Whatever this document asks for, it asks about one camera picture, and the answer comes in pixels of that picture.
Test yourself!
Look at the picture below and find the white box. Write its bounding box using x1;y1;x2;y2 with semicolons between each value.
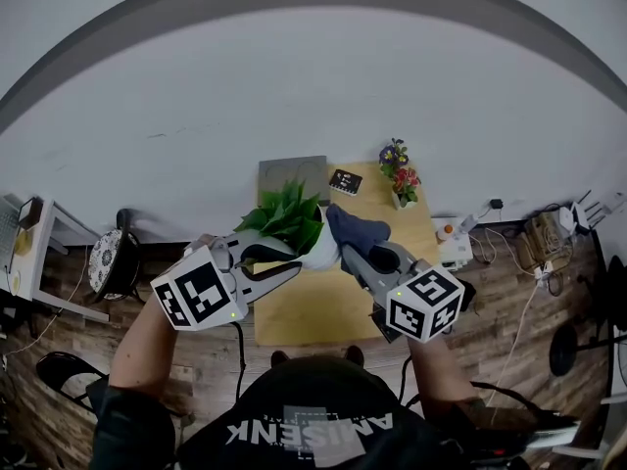
430;215;475;269

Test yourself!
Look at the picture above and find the green plant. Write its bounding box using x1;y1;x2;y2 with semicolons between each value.
233;178;342;271

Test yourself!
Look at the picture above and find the black folding chair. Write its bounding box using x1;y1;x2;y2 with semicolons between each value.
35;351;112;415

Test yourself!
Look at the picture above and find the long white cable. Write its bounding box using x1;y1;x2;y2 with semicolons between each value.
484;281;540;405

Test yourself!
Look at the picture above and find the small dark box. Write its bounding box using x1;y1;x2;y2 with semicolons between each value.
18;197;44;229

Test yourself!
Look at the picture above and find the cardboard box with cables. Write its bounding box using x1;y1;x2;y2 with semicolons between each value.
516;211;572;273

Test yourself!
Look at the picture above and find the dark blue cloth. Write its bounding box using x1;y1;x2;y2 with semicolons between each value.
325;203;393;257

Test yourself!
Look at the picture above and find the person's left forearm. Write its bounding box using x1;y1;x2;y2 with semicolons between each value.
107;301;182;400

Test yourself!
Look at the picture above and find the person's right forearm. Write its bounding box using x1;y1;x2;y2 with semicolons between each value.
410;335;484;410

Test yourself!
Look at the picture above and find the person's black printed t-shirt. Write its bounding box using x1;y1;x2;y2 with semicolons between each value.
92;352;491;470

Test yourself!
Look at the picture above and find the grey laptop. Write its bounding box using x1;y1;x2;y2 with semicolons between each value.
0;196;22;273

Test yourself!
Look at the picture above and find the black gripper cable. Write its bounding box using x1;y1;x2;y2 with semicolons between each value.
399;354;417;405
229;320;249;400

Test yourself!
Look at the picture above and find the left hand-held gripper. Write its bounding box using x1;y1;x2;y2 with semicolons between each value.
149;227;302;334

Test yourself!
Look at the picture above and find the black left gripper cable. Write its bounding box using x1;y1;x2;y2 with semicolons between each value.
229;320;249;400

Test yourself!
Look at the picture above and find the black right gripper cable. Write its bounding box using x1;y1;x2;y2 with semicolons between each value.
399;354;417;405

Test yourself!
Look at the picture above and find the white router with black antennas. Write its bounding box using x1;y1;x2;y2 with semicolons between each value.
567;188;616;234

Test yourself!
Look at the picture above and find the patterned round seat cushion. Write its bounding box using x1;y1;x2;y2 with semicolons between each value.
87;228;123;297

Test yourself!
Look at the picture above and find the white desk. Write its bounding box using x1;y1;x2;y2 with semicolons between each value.
0;193;112;323

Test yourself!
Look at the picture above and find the small black bag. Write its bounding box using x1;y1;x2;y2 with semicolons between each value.
453;274;479;315

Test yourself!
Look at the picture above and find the grey flat box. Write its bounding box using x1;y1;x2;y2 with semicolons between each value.
258;154;328;210

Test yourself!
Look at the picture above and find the black round stand base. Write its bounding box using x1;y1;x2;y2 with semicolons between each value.
548;323;580;377

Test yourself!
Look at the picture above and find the colourful flower pot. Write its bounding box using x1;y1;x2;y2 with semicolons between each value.
391;166;422;211
377;138;410;175

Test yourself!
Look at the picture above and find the clear bottle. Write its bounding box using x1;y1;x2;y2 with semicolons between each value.
455;211;479;239

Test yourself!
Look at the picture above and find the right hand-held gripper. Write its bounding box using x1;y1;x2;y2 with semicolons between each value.
339;240;466;346

